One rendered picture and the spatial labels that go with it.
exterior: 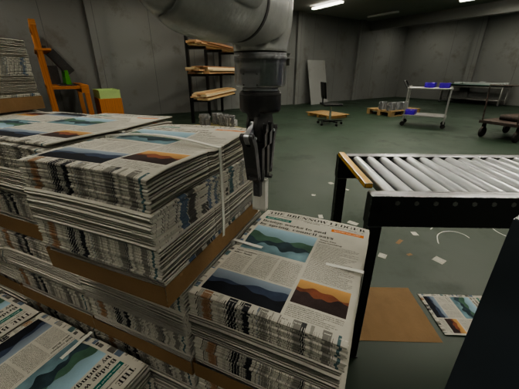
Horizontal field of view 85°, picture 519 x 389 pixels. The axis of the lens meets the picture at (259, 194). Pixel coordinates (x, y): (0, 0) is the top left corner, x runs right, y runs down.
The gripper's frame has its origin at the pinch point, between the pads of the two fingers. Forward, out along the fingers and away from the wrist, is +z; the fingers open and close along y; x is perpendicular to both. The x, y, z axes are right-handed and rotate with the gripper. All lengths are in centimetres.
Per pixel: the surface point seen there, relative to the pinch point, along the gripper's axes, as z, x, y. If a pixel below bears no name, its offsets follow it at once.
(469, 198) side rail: 16, 52, -59
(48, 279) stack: 24, -49, 19
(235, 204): 4.1, -6.6, -1.0
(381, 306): 96, 35, -87
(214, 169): -5.8, -7.5, 5.0
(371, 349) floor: 96, 32, -57
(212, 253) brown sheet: 10.5, -6.5, 9.4
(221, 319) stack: 17.0, 0.3, 18.0
